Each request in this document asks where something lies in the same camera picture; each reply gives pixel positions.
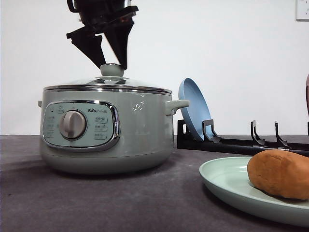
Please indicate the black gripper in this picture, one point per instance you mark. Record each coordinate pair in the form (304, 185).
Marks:
(115, 16)

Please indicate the glass lid with green knob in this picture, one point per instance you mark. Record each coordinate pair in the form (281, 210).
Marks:
(112, 79)

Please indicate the green plate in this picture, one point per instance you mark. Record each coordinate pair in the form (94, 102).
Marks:
(228, 180)

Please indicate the brown potato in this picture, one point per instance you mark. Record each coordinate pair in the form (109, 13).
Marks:
(282, 172)

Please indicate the green electric steamer pot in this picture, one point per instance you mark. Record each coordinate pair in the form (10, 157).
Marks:
(107, 130)

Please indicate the blue plate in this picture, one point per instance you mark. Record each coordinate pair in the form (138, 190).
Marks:
(198, 109)

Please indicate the black plate rack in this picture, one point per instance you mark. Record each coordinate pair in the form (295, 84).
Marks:
(236, 146)

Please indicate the maroon plate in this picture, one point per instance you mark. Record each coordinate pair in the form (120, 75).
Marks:
(307, 94)

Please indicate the white wall socket right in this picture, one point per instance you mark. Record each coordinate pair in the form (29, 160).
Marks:
(302, 10)

